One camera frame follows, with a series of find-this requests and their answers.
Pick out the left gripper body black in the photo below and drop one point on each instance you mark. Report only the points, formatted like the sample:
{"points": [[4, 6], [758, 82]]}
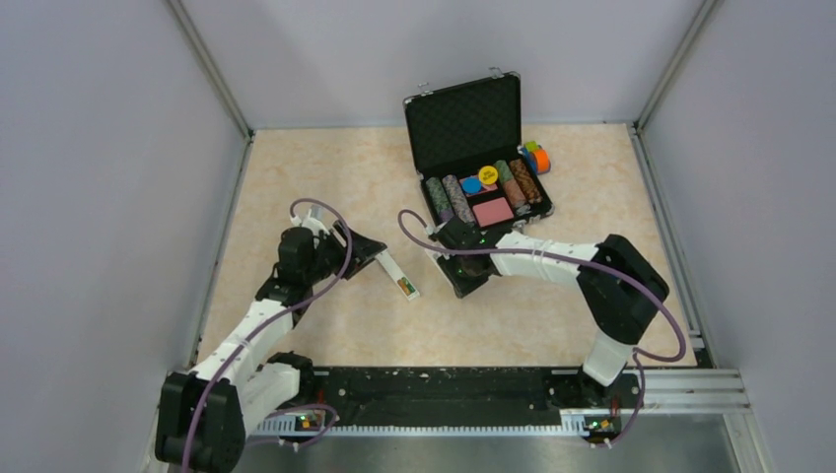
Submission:
{"points": [[333, 253]]}

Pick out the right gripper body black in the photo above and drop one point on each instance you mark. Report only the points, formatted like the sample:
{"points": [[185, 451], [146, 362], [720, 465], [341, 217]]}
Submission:
{"points": [[463, 276]]}

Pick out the green battery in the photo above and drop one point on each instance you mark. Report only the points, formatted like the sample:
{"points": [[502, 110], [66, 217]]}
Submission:
{"points": [[411, 284]]}

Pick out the white battery cover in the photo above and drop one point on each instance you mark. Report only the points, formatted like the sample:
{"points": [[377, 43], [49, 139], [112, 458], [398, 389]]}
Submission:
{"points": [[438, 259]]}

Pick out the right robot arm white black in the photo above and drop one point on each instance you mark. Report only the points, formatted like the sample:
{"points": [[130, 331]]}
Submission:
{"points": [[621, 288]]}

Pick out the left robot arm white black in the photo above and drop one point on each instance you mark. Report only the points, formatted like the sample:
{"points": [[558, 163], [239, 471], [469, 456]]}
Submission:
{"points": [[208, 413]]}

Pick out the pink card deck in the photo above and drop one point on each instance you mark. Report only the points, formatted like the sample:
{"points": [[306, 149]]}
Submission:
{"points": [[492, 212]]}

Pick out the blue round chip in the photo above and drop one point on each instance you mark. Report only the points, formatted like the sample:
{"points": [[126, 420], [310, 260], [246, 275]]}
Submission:
{"points": [[471, 185]]}

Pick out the yellow big blind chip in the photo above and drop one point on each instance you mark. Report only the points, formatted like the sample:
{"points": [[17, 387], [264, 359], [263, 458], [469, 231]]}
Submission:
{"points": [[488, 175]]}

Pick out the black poker chip case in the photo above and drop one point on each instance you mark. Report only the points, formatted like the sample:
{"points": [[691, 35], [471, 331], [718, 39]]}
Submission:
{"points": [[455, 131]]}

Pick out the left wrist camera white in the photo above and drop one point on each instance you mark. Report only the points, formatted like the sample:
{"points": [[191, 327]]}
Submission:
{"points": [[312, 220]]}

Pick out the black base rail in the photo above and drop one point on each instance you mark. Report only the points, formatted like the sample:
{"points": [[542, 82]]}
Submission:
{"points": [[461, 397]]}

